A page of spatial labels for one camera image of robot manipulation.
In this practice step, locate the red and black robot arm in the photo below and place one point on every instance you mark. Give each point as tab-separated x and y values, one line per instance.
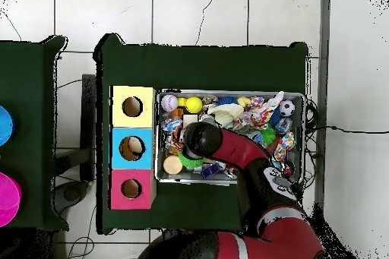
240	149

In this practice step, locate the wooden box with three holes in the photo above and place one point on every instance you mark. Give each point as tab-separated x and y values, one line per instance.
146	119

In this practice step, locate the shallow silver mesh bin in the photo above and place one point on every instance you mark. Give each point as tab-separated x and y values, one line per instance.
182	177

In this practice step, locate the yellow tennis ball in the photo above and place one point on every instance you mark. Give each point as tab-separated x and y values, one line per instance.
194	104

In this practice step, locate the green spiky toy with eyes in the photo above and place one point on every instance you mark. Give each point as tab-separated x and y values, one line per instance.
190	163

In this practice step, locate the cream cloth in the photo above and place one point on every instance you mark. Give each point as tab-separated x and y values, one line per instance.
226	113

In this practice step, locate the white baseball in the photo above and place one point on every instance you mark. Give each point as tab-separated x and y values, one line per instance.
169	102

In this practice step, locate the tan round disc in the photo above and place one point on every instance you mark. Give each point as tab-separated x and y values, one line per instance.
172	164

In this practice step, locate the blue plastic compartment tray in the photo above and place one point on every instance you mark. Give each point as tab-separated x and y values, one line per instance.
209	171

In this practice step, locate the dark green table cloth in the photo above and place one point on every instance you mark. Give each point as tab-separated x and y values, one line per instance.
30	73
197	67

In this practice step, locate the polka dot cloth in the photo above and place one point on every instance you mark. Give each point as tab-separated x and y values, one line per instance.
258	116

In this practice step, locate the blue bowl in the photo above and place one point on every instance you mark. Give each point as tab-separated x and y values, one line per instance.
6	125

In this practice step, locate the magenta bowl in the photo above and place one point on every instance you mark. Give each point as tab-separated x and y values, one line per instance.
9	198

